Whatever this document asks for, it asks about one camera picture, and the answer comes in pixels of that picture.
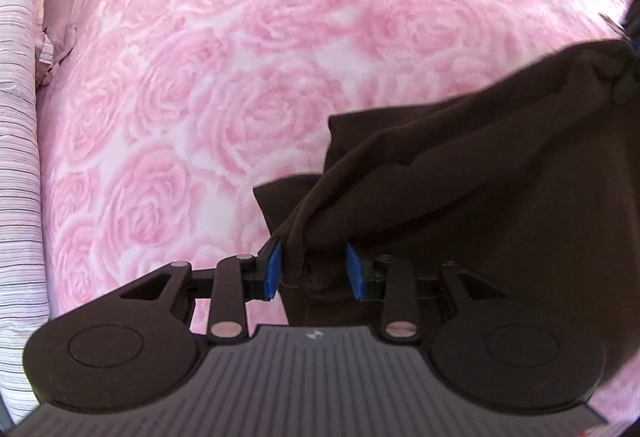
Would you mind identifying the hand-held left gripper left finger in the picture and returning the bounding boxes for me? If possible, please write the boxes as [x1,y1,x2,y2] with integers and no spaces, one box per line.
[120,239,283,345]

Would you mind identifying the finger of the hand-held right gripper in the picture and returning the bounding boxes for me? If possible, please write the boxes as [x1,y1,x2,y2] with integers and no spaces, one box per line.
[611,67,640,106]

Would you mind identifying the white striped duvet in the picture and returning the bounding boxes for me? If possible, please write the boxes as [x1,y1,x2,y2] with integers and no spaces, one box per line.
[0,0,61,425]

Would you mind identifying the dark brown shirt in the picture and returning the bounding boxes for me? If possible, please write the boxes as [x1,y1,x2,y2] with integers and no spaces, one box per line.
[252,39,640,383]

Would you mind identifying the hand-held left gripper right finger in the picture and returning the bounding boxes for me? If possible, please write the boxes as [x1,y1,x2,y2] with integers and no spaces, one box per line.
[345,242,506,345]

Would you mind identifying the pink rose blanket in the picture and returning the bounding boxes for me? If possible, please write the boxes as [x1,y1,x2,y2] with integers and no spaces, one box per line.
[35,0,640,423]

